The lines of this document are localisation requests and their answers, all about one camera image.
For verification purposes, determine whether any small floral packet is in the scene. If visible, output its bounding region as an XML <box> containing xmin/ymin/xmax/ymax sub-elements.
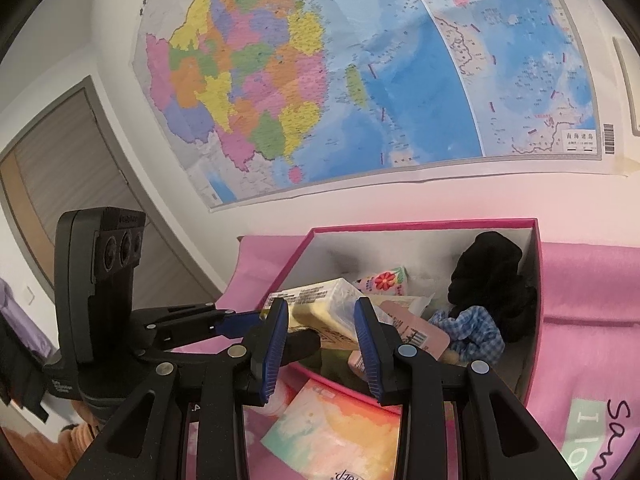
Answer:
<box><xmin>352</xmin><ymin>267</ymin><xmax>410</xmax><ymax>297</ymax></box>

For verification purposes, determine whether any pink printed bedsheet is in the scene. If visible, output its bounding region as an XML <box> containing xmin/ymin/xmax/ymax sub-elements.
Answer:
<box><xmin>215</xmin><ymin>232</ymin><xmax>640</xmax><ymax>480</ymax></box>

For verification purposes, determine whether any purple hanging garment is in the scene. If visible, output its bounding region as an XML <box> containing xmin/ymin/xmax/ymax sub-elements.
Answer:
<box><xmin>0</xmin><ymin>277</ymin><xmax>56</xmax><ymax>361</ymax></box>

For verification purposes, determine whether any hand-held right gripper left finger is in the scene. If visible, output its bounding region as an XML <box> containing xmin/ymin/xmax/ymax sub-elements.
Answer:
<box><xmin>67</xmin><ymin>297</ymin><xmax>291</xmax><ymax>480</ymax></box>

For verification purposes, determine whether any pink cardboard box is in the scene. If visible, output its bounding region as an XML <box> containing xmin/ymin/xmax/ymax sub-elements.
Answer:
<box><xmin>257</xmin><ymin>217</ymin><xmax>543</xmax><ymax>406</ymax></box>

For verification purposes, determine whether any pastel tissue pack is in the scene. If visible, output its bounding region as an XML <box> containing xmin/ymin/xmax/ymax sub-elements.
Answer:
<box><xmin>260</xmin><ymin>377</ymin><xmax>403</xmax><ymax>480</ymax></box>

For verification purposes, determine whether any dark hanging garment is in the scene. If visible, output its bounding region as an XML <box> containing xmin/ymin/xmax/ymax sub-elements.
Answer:
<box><xmin>0</xmin><ymin>317</ymin><xmax>51</xmax><ymax>423</ymax></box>

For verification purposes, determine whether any black cloth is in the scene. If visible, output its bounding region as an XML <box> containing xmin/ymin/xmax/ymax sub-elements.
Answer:
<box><xmin>447</xmin><ymin>231</ymin><xmax>538</xmax><ymax>346</ymax></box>

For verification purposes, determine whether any grey wooden door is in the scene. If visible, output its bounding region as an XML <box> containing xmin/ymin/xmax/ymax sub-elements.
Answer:
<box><xmin>0</xmin><ymin>75</ymin><xmax>226</xmax><ymax>306</ymax></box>

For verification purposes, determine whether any white yellow tube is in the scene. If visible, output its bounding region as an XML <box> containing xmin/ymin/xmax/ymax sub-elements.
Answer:
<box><xmin>265</xmin><ymin>277</ymin><xmax>396</xmax><ymax>348</ymax></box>

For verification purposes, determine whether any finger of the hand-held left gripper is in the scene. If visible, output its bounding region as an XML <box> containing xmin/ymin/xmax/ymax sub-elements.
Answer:
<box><xmin>150</xmin><ymin>302</ymin><xmax>271</xmax><ymax>342</ymax></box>
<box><xmin>135</xmin><ymin>327</ymin><xmax>322</xmax><ymax>366</ymax></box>

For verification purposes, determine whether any blue gingham scrunchie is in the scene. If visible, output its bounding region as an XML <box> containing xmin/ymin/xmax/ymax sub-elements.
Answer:
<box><xmin>425</xmin><ymin>305</ymin><xmax>505</xmax><ymax>366</ymax></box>

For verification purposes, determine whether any colourful wall map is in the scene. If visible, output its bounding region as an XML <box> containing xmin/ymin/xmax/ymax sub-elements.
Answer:
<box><xmin>132</xmin><ymin>0</ymin><xmax>631</xmax><ymax>213</ymax></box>

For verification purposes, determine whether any person's left forearm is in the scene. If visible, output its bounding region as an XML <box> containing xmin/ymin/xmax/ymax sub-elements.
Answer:
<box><xmin>57</xmin><ymin>400</ymin><xmax>108</xmax><ymax>456</ymax></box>

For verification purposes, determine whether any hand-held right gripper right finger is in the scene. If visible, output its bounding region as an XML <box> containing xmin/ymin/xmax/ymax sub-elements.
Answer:
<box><xmin>353</xmin><ymin>296</ymin><xmax>576</xmax><ymax>480</ymax></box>

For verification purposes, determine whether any pink pouch packet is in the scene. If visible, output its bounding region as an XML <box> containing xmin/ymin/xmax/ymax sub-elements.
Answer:
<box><xmin>347</xmin><ymin>296</ymin><xmax>451</xmax><ymax>376</ymax></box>

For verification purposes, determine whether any white wall socket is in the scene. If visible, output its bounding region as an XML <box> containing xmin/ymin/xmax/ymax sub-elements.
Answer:
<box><xmin>612</xmin><ymin>35</ymin><xmax>640</xmax><ymax>136</ymax></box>

